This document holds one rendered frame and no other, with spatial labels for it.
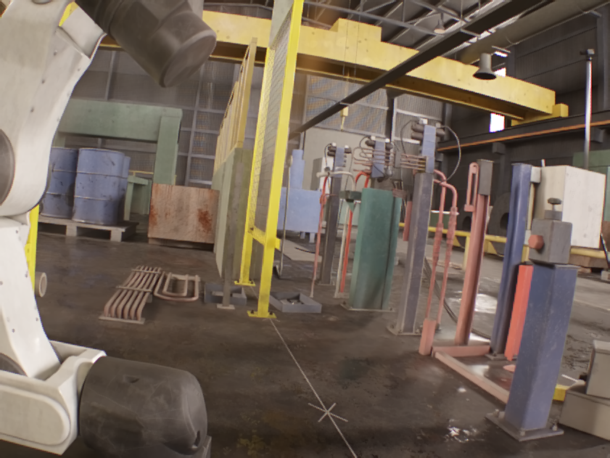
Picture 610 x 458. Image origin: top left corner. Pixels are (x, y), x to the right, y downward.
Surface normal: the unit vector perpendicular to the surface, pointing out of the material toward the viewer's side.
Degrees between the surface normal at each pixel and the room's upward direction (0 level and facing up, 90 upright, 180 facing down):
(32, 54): 114
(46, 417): 90
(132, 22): 108
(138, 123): 90
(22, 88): 90
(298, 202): 90
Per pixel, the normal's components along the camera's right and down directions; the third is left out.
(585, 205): 0.20, 0.04
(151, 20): -0.25, 0.30
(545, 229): -0.97, -0.11
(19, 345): 0.91, -0.41
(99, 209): 0.56, 0.08
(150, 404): 0.16, -0.52
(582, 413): -0.79, -0.07
